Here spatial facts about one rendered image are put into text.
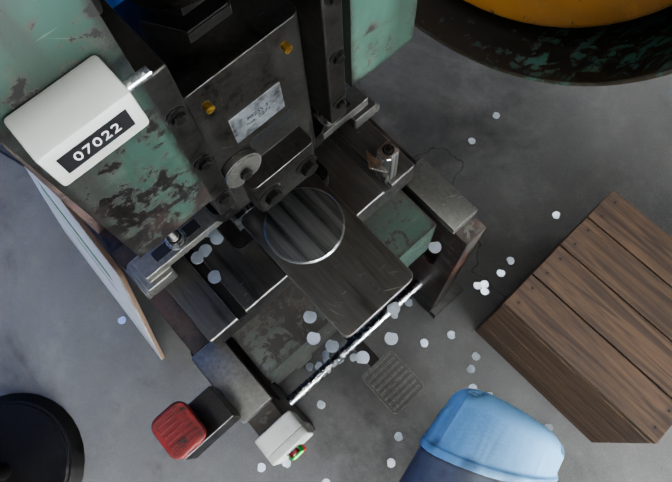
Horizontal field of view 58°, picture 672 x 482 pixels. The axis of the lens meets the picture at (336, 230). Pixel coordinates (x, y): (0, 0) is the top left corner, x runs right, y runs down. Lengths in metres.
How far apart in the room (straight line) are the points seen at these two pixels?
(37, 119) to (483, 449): 0.32
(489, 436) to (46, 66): 0.34
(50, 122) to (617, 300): 1.24
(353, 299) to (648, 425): 0.75
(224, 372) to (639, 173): 1.38
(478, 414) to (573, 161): 1.60
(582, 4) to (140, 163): 0.49
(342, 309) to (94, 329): 1.06
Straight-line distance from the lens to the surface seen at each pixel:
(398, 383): 1.50
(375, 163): 0.96
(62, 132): 0.40
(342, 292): 0.90
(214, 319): 0.99
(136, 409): 1.76
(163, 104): 0.51
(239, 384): 1.03
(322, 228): 0.92
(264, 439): 1.04
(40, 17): 0.39
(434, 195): 1.10
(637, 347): 1.44
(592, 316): 1.42
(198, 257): 1.02
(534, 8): 0.79
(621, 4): 0.71
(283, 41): 0.63
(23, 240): 2.00
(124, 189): 0.55
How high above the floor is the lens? 1.65
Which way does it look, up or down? 71 degrees down
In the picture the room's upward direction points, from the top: 6 degrees counter-clockwise
